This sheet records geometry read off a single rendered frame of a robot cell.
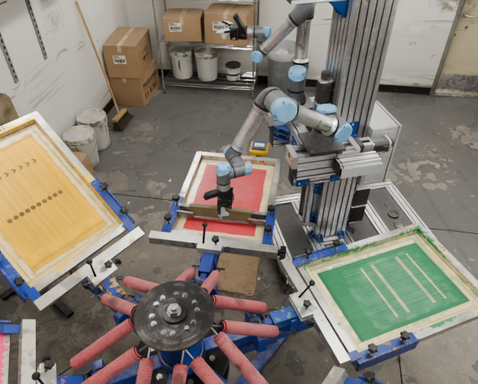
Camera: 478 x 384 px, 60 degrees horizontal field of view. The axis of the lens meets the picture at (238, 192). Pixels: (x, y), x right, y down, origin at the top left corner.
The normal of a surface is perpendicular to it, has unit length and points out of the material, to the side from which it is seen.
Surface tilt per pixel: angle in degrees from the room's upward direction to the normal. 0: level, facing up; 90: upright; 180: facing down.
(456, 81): 90
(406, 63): 90
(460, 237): 0
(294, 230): 0
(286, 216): 0
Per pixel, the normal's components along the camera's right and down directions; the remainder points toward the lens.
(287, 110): 0.26, 0.58
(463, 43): -0.16, 0.65
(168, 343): 0.00, -0.76
